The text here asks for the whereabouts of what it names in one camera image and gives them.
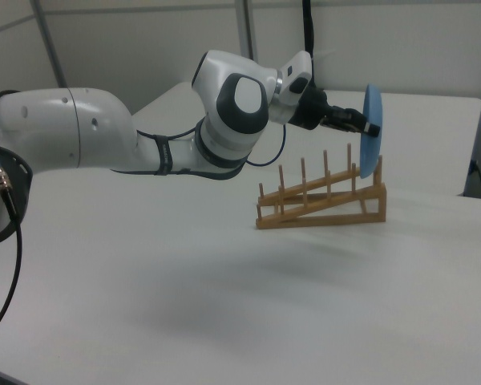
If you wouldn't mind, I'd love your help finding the black Franka gripper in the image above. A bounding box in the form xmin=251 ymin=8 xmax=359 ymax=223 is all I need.
xmin=289 ymin=86 xmax=382 ymax=140

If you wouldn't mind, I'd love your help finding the blue round plate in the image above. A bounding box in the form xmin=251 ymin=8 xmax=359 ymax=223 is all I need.
xmin=358 ymin=83 xmax=385 ymax=180

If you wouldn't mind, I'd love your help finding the wooden plate rack with pegs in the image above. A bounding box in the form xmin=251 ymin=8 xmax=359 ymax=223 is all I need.
xmin=255 ymin=142 xmax=387 ymax=231

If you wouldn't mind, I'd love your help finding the black hanging hose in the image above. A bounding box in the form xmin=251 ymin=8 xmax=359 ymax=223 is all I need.
xmin=301 ymin=0 xmax=318 ymax=61

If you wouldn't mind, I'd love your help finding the black cable behind table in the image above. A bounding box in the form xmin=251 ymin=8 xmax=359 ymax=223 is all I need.
xmin=467 ymin=159 xmax=481 ymax=200

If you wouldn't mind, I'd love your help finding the thick black cable with connector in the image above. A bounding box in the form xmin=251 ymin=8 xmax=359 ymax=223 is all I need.
xmin=0 ymin=90 xmax=36 ymax=347

